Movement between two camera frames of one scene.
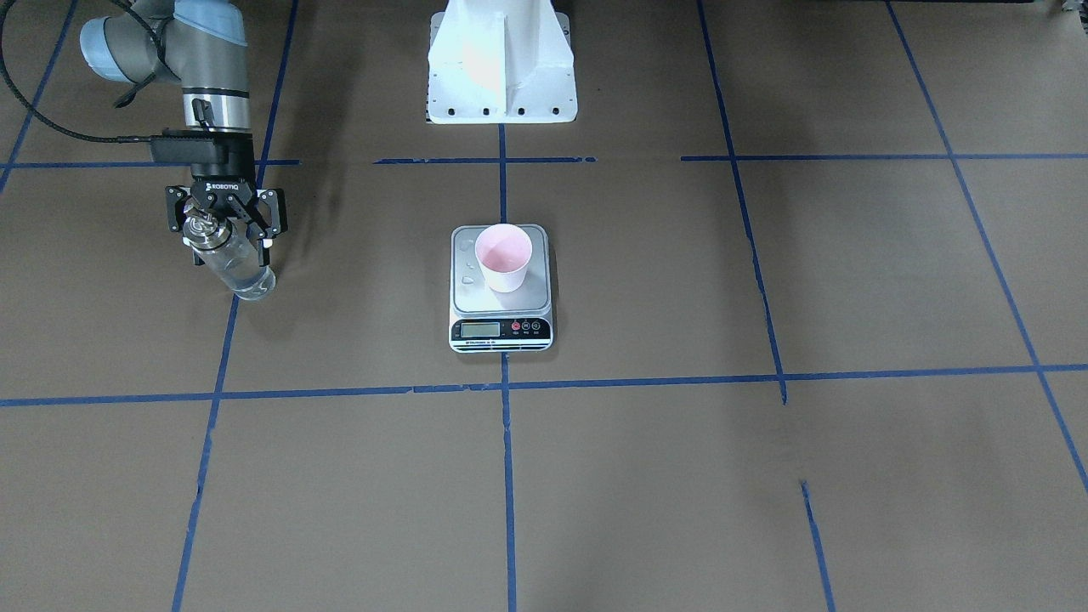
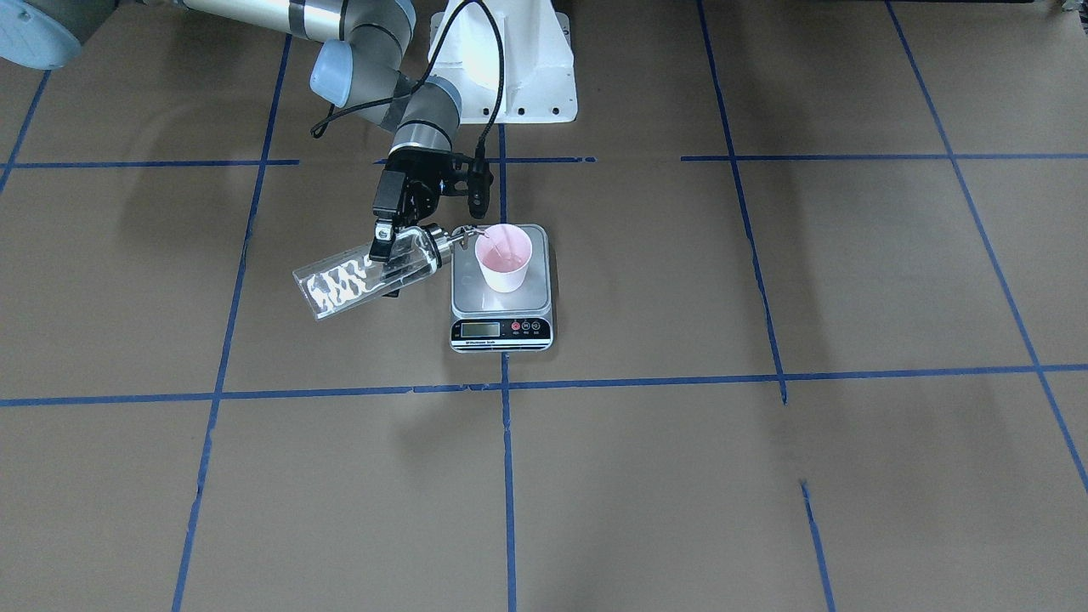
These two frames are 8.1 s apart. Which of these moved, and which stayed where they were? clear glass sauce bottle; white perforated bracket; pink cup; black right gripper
Moved: clear glass sauce bottle; black right gripper
Stayed: pink cup; white perforated bracket
